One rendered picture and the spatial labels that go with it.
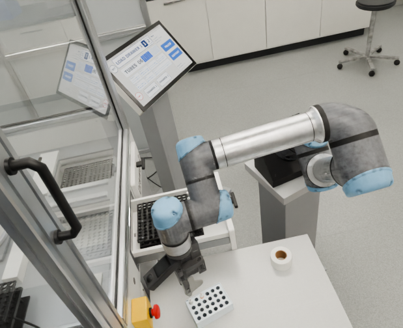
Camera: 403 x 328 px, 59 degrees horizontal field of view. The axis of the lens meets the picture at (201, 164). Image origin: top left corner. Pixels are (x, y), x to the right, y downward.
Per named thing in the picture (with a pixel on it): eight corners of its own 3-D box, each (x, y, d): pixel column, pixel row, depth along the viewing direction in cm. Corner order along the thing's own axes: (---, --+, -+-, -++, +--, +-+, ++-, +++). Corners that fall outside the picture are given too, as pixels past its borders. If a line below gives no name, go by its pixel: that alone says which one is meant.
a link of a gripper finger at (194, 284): (208, 294, 103) (201, 274, 98) (190, 304, 102) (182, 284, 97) (204, 287, 106) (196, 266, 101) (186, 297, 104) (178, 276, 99)
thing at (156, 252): (216, 192, 139) (214, 181, 135) (230, 244, 119) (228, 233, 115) (116, 213, 138) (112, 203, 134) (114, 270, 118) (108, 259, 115)
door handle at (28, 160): (87, 230, 63) (40, 147, 51) (86, 241, 61) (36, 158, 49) (60, 235, 63) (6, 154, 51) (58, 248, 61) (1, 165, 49)
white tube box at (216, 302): (221, 287, 116) (219, 282, 113) (234, 309, 109) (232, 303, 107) (187, 306, 112) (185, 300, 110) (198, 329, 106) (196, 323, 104)
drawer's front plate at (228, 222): (221, 191, 141) (217, 170, 134) (237, 250, 119) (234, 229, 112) (216, 191, 141) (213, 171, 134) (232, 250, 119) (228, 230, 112)
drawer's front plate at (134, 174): (140, 159, 165) (134, 140, 157) (142, 203, 142) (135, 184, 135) (137, 160, 165) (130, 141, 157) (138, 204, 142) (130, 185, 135)
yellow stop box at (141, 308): (154, 306, 106) (148, 294, 101) (155, 330, 100) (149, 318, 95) (137, 310, 106) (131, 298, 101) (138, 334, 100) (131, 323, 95)
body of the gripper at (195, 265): (208, 272, 99) (201, 246, 91) (180, 287, 96) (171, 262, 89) (195, 252, 104) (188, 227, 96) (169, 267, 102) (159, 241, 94)
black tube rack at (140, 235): (198, 203, 135) (195, 191, 131) (205, 239, 122) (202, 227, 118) (141, 215, 135) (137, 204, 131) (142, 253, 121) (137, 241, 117)
